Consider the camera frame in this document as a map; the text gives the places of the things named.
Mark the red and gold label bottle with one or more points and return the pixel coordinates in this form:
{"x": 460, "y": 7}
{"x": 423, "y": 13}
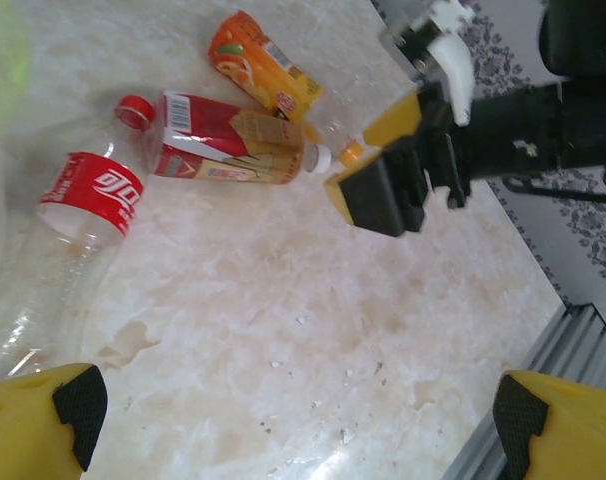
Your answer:
{"x": 223, "y": 140}

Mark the white bin with yellow liner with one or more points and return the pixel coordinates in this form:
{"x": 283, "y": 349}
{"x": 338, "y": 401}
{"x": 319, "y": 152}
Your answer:
{"x": 3, "y": 60}

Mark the orange juice bottle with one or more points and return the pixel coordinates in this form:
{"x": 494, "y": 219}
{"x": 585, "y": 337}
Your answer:
{"x": 263, "y": 60}

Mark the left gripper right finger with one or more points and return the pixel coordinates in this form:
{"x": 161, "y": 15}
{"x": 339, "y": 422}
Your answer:
{"x": 578, "y": 435}

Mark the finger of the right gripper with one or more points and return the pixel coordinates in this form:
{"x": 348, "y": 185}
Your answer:
{"x": 383, "y": 195}
{"x": 398, "y": 120}

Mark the Coca-Cola bottle red label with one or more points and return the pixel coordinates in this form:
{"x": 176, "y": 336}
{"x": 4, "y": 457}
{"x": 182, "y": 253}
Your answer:
{"x": 98, "y": 192}

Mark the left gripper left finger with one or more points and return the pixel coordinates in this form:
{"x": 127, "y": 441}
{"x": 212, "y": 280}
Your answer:
{"x": 23, "y": 430}

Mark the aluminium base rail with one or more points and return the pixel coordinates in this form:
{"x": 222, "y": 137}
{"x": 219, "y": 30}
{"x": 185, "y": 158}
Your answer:
{"x": 573, "y": 340}

